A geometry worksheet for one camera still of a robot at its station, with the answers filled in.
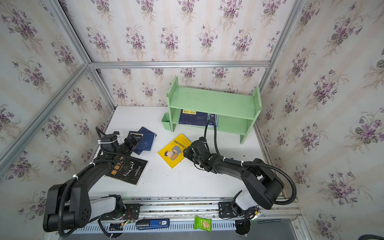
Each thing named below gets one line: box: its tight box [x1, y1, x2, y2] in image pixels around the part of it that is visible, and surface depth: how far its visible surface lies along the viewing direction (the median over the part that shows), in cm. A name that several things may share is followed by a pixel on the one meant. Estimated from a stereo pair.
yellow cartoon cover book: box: [157, 133, 192, 169], surface depth 95 cm
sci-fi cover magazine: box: [209, 113, 216, 125], surface depth 100 cm
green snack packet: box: [194, 216, 213, 233], surface depth 71 cm
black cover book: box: [105, 156, 148, 185], surface depth 87 cm
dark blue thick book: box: [179, 109, 208, 126], surface depth 97 cm
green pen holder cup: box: [161, 112, 171, 131], surface depth 105 cm
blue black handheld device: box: [135, 218, 170, 231], surface depth 68 cm
